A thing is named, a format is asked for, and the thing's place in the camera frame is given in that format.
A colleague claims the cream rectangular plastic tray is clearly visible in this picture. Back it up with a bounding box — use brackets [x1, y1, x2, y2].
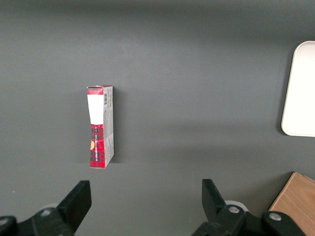
[281, 40, 315, 137]

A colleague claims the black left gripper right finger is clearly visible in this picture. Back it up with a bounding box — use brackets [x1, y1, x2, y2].
[191, 178, 306, 236]

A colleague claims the red plaid carton box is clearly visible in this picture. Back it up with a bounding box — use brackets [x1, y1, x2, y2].
[86, 85, 115, 170]

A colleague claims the wooden drawer cabinet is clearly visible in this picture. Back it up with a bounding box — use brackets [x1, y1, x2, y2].
[268, 172, 315, 236]

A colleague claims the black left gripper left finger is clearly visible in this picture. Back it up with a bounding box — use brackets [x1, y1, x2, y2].
[0, 180, 92, 236]

